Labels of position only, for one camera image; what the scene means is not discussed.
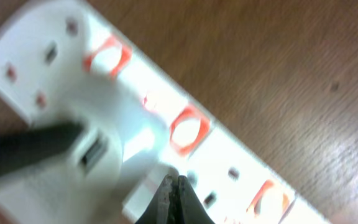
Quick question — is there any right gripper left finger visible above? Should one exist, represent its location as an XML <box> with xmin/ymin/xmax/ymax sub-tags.
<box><xmin>135</xmin><ymin>175</ymin><xmax>179</xmax><ymax>224</ymax></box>

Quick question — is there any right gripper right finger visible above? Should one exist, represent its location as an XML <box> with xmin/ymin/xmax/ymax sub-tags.
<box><xmin>178</xmin><ymin>175</ymin><xmax>214</xmax><ymax>224</ymax></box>

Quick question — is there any black charger cable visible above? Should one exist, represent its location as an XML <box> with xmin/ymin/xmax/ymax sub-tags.
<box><xmin>0</xmin><ymin>121</ymin><xmax>85</xmax><ymax>184</ymax></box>

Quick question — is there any white charger plug adapter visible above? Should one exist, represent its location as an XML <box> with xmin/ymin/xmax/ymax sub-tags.
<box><xmin>0</xmin><ymin>77</ymin><xmax>169</xmax><ymax>223</ymax></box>

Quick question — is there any white power strip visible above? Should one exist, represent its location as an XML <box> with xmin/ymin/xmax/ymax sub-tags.
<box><xmin>0</xmin><ymin>1</ymin><xmax>326</xmax><ymax>223</ymax></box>

